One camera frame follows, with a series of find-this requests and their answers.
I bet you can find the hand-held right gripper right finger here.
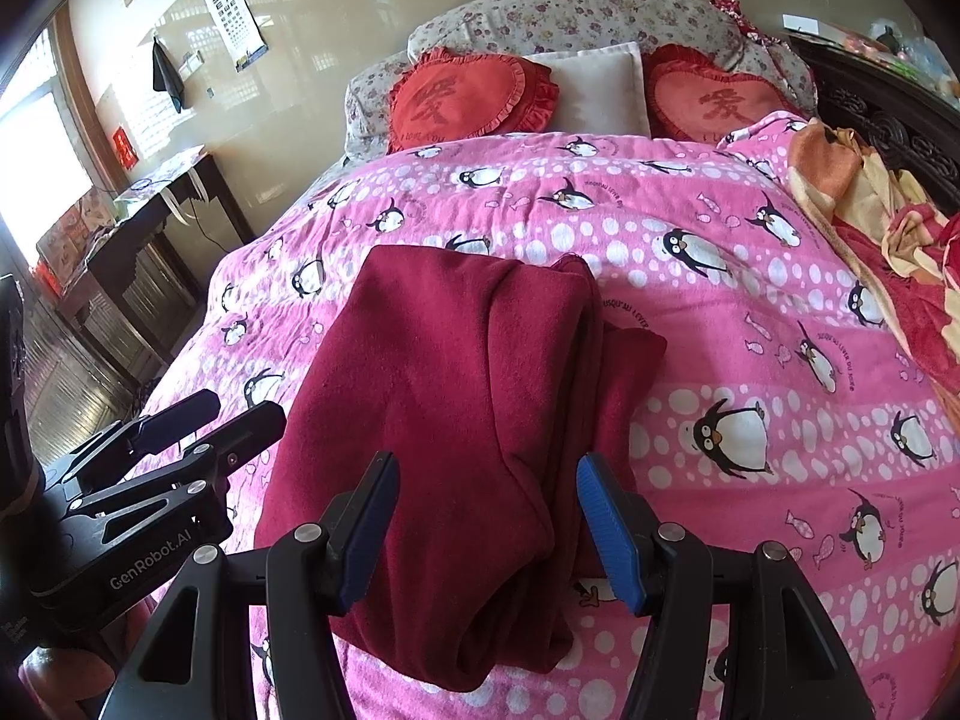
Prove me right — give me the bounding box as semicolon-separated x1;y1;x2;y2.
576;451;877;720

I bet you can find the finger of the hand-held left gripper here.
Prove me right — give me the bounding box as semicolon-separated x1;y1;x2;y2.
43;388;221;494
71;401;287;541

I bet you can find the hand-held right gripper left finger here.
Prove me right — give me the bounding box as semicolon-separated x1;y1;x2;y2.
97;451;401;720

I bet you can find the maroon fleece garment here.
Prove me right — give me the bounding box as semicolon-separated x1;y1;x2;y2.
253;244;668;693

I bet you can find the dark wooden desk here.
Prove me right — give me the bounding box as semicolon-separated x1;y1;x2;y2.
56;154;252;368

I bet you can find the red printed box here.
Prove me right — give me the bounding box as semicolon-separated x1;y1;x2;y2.
34;187;113;293

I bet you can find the pink penguin print blanket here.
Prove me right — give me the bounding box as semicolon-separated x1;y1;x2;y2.
139;111;960;720

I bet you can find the window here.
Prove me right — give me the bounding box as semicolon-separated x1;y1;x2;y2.
0;22;98;256

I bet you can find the black hanging cloth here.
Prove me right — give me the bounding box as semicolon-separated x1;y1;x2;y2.
152;37;186;112

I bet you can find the short floral pillow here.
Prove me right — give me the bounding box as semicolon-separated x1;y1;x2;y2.
343;52;421;160

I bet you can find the red heart-shaped pillow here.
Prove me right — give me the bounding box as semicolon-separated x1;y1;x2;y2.
645;43;807;143
386;47;562;153

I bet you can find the orange and yellow blanket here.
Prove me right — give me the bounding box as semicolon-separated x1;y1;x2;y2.
787;116;960;398

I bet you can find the small white pillow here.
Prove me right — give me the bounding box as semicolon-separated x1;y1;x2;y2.
523;41;652;137

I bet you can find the dark carved wooden headboard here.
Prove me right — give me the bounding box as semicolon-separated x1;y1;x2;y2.
787;34;960;211

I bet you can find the long floral pillow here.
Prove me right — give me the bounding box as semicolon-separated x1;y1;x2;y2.
407;0;818;117

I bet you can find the red floral frilled cloth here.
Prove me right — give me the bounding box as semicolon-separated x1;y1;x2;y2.
709;0;788;46

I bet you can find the white box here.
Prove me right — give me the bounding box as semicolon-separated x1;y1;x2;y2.
782;13;852;42

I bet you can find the group of bottles and packets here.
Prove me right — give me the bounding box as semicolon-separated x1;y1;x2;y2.
847;15;960;95

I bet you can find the eye chart wall poster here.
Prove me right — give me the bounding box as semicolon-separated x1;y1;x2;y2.
202;0;269;72

